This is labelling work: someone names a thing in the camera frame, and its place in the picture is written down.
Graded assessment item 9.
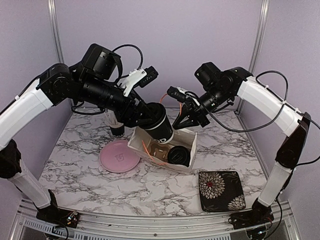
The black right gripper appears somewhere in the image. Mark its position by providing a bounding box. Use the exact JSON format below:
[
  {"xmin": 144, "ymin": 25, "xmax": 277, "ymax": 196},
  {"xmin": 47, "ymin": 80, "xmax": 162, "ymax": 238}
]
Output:
[{"xmin": 172, "ymin": 85, "xmax": 232, "ymax": 130}]

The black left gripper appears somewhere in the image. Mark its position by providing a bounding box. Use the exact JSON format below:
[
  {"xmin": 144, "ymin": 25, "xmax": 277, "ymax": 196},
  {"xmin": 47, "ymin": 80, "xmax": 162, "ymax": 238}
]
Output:
[{"xmin": 77, "ymin": 74, "xmax": 158, "ymax": 127}]

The cream bear paper bag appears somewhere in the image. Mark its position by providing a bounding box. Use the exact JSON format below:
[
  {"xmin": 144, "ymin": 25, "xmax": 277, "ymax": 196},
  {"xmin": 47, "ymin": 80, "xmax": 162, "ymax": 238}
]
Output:
[{"xmin": 127, "ymin": 93, "xmax": 198, "ymax": 175}]

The brown cardboard cup carrier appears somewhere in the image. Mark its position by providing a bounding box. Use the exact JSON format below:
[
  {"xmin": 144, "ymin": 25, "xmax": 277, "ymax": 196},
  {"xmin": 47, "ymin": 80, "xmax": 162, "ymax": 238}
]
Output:
[{"xmin": 147, "ymin": 141, "xmax": 170, "ymax": 163}]

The black paper coffee cup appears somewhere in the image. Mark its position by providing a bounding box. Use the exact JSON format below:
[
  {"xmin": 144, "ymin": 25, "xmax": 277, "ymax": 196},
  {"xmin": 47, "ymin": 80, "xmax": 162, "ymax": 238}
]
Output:
[{"xmin": 167, "ymin": 145, "xmax": 191, "ymax": 167}]

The black floral square plate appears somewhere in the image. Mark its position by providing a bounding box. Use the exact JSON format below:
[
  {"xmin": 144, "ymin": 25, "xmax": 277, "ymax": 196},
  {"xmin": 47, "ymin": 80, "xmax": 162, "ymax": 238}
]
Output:
[{"xmin": 198, "ymin": 171, "xmax": 246, "ymax": 213}]

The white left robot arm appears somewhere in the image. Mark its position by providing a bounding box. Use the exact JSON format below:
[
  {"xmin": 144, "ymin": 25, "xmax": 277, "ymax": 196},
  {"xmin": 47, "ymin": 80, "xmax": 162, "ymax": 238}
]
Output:
[{"xmin": 0, "ymin": 43, "xmax": 158, "ymax": 223}]

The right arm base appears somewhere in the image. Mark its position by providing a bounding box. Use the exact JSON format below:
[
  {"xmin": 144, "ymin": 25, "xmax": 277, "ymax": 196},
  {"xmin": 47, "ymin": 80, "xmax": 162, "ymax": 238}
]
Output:
[{"xmin": 228, "ymin": 199, "xmax": 275, "ymax": 230}]

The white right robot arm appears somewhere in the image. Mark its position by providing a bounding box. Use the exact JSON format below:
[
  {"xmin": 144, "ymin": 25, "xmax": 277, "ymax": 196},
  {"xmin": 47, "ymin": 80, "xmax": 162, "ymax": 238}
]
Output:
[{"xmin": 167, "ymin": 62, "xmax": 311, "ymax": 224}]

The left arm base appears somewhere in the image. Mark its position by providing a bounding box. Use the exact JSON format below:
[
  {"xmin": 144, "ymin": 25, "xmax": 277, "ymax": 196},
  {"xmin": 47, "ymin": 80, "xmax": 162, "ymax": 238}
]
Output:
[{"xmin": 36, "ymin": 189, "xmax": 80, "ymax": 228}]

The black cup holding straws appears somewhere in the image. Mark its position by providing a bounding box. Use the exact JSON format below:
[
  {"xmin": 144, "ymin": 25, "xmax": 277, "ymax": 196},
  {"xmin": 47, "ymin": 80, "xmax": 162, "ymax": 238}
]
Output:
[{"xmin": 109, "ymin": 123, "xmax": 125, "ymax": 140}]

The white wrapped straws bundle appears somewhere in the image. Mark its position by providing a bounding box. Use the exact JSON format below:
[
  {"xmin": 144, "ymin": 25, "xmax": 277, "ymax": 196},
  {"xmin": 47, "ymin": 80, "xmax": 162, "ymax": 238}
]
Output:
[{"xmin": 104, "ymin": 110, "xmax": 120, "ymax": 126}]

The pink round plate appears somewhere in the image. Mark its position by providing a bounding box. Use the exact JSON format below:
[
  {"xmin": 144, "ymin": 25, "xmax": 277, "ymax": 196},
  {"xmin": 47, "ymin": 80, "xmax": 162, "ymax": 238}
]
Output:
[{"xmin": 99, "ymin": 139, "xmax": 140, "ymax": 173}]

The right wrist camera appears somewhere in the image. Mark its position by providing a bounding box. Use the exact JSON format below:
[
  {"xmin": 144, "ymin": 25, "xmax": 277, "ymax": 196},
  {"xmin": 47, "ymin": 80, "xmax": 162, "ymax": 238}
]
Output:
[{"xmin": 166, "ymin": 86, "xmax": 200, "ymax": 106}]

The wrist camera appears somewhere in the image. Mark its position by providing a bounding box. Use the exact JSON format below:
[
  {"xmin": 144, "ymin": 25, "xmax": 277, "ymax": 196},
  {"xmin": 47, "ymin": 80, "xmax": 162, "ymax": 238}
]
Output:
[
  {"xmin": 166, "ymin": 86, "xmax": 200, "ymax": 106},
  {"xmin": 119, "ymin": 66, "xmax": 159, "ymax": 97}
]

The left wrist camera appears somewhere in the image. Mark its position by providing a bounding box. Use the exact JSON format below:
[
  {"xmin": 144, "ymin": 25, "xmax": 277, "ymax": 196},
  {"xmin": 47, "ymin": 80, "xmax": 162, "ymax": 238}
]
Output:
[{"xmin": 119, "ymin": 66, "xmax": 159, "ymax": 97}]

